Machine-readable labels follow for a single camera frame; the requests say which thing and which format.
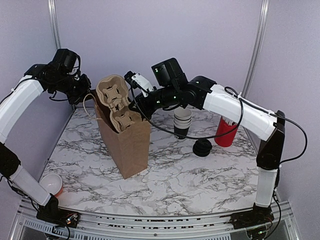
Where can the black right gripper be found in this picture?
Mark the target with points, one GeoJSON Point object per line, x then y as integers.
{"type": "Point", "coordinates": [148, 111]}

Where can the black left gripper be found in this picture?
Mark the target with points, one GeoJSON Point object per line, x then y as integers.
{"type": "Point", "coordinates": [84, 90]}

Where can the cardboard cup carrier tray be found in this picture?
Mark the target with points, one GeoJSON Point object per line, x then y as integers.
{"type": "Point", "coordinates": [113, 93]}

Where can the brown paper bag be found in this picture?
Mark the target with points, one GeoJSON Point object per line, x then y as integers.
{"type": "Point", "coordinates": [125, 135]}

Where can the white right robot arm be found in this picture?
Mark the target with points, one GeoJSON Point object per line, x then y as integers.
{"type": "Point", "coordinates": [205, 94]}

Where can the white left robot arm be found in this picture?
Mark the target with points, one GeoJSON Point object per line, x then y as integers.
{"type": "Point", "coordinates": [12, 114]}

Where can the stack of paper coffee cups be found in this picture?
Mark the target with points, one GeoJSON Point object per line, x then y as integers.
{"type": "Point", "coordinates": [182, 121]}

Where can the stack of black lids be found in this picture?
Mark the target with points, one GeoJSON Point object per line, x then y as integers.
{"type": "Point", "coordinates": [202, 147]}

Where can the red utensil cup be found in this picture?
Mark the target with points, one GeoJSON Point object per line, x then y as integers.
{"type": "Point", "coordinates": [226, 127]}

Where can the orange white bowl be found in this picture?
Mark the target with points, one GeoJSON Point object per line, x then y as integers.
{"type": "Point", "coordinates": [53, 183]}

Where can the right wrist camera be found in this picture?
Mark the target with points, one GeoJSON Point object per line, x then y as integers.
{"type": "Point", "coordinates": [137, 81]}

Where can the left aluminium frame post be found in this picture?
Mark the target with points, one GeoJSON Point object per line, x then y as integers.
{"type": "Point", "coordinates": [54, 23]}

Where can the aluminium frame post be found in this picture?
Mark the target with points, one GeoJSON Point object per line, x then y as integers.
{"type": "Point", "coordinates": [260, 33]}
{"type": "Point", "coordinates": [54, 23]}

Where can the right aluminium frame post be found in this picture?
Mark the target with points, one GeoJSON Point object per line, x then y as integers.
{"type": "Point", "coordinates": [260, 33]}

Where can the front aluminium rail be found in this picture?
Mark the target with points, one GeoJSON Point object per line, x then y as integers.
{"type": "Point", "coordinates": [233, 225]}

